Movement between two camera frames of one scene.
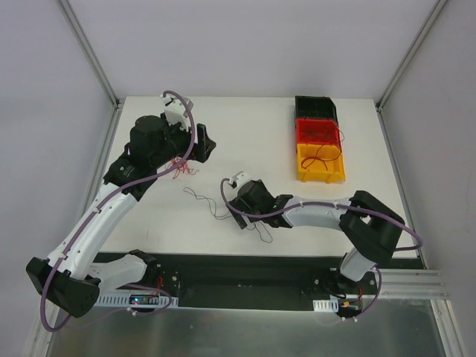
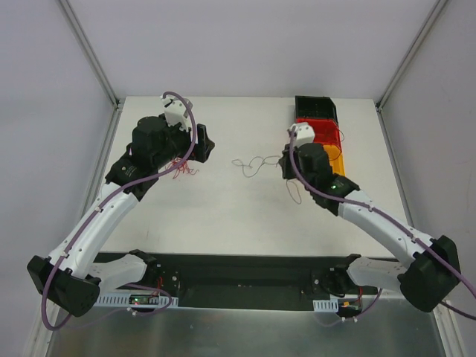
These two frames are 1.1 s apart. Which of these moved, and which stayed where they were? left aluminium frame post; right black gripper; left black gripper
Moved: right black gripper
Stayed: left aluminium frame post; left black gripper
